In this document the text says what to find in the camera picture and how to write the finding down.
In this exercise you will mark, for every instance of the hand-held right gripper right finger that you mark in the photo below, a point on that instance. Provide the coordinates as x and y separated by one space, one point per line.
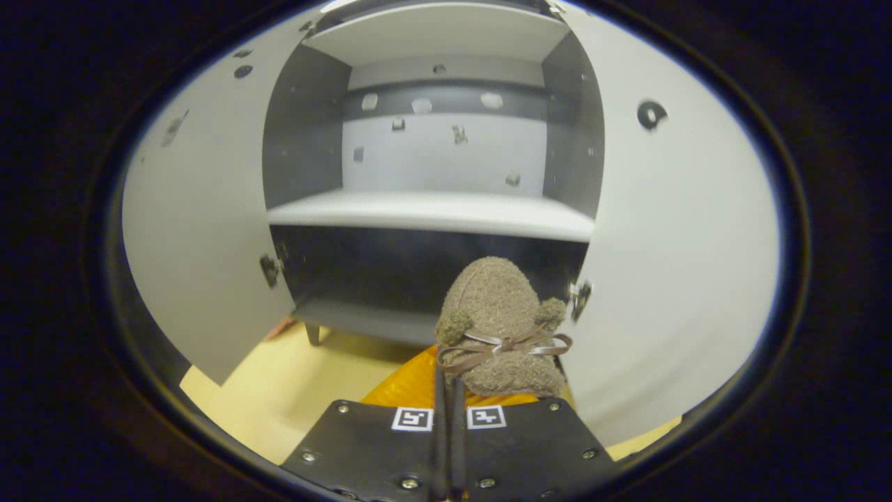
529 453

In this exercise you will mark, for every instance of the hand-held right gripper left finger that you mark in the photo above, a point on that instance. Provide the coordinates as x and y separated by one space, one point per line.
376 453

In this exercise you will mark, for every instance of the brown fuzzy shoe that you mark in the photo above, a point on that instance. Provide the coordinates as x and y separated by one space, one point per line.
495 300

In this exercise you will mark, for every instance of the white grey shoe cabinet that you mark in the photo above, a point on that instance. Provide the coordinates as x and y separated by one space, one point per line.
432 209

